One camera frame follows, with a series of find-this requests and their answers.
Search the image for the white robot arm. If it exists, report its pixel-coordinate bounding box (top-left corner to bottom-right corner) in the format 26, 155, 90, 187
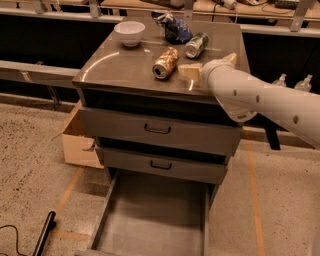
178, 53, 320, 149

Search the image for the black cable on floor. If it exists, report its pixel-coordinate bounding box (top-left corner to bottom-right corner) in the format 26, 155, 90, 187
0, 224, 26, 256

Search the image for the grey metal shelf rail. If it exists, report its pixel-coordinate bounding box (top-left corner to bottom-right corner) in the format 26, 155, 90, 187
0, 60, 79, 89

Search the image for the white bowl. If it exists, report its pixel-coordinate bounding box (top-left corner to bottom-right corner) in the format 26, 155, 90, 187
114, 21, 145, 47

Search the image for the grey middle drawer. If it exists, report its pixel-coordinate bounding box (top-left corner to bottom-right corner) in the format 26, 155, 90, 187
96, 147, 227, 184

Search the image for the left clear plastic bottle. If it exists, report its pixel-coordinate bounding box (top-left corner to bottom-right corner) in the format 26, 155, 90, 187
273, 73, 287, 87

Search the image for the grey top drawer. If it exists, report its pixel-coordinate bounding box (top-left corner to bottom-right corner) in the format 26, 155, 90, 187
79, 107, 242, 156

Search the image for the green soda can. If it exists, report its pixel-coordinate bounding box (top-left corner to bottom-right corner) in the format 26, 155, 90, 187
185, 32, 209, 58

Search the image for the grey drawer cabinet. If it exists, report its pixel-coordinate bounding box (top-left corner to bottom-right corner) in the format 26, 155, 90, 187
73, 18, 242, 194

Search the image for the grey open bottom drawer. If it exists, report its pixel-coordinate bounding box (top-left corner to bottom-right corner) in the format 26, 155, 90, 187
74, 170, 209, 256

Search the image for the black pole on floor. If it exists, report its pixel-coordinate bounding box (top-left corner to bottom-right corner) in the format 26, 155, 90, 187
32, 211, 56, 256

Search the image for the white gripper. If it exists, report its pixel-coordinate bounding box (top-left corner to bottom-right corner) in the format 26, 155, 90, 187
178, 53, 237, 88

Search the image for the blue chip bag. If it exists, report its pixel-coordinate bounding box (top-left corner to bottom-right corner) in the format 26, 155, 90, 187
151, 11, 193, 44

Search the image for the cardboard box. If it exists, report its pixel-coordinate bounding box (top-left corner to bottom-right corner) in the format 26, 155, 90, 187
53, 101, 104, 169

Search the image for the gold soda can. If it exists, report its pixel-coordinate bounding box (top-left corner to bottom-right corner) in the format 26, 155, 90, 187
152, 47, 180, 79

